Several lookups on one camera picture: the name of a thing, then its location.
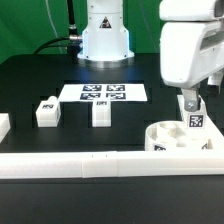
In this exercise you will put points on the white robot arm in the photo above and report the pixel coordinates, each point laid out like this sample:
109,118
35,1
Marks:
106,40

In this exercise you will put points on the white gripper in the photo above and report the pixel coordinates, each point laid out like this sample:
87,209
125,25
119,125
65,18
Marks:
189,53

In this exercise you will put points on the white marker sheet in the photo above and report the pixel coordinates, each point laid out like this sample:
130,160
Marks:
116,92

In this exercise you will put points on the white U-shaped fence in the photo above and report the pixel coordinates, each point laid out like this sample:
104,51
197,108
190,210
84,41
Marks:
115,164

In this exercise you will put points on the white fence piece left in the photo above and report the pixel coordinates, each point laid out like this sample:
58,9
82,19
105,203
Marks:
4,125

